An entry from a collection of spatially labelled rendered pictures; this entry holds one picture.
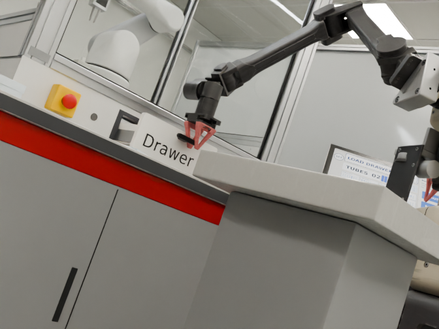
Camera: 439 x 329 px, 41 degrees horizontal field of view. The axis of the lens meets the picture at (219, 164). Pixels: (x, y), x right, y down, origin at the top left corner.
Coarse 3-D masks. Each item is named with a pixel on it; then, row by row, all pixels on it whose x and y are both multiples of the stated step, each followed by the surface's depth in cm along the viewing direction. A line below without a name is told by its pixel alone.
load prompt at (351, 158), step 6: (348, 156) 239; (354, 156) 240; (354, 162) 237; (360, 162) 237; (366, 162) 238; (372, 162) 239; (372, 168) 236; (378, 168) 236; (384, 168) 237; (390, 168) 237; (414, 180) 234
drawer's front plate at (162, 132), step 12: (144, 120) 165; (156, 120) 168; (144, 132) 166; (156, 132) 168; (168, 132) 171; (180, 132) 173; (132, 144) 164; (144, 144) 166; (168, 144) 171; (180, 144) 174; (204, 144) 180; (156, 156) 169; (168, 156) 172; (192, 156) 177; (180, 168) 175; (192, 168) 178
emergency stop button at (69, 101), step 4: (64, 96) 157; (68, 96) 157; (72, 96) 158; (64, 100) 157; (68, 100) 157; (72, 100) 158; (76, 100) 159; (64, 104) 157; (68, 104) 157; (72, 104) 158; (68, 108) 158; (72, 108) 159
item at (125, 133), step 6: (120, 126) 176; (126, 126) 174; (132, 126) 171; (120, 132) 174; (126, 132) 172; (132, 132) 170; (114, 138) 175; (120, 138) 173; (126, 138) 171; (126, 144) 172
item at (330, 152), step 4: (332, 144) 243; (332, 148) 241; (340, 148) 242; (344, 148) 243; (328, 152) 240; (332, 152) 240; (352, 152) 241; (356, 152) 242; (328, 156) 237; (332, 156) 238; (364, 156) 241; (368, 156) 241; (328, 160) 235; (376, 160) 240; (380, 160) 240; (324, 164) 234; (328, 164) 233; (388, 164) 239; (392, 164) 239; (324, 168) 231; (328, 168) 232; (324, 172) 230
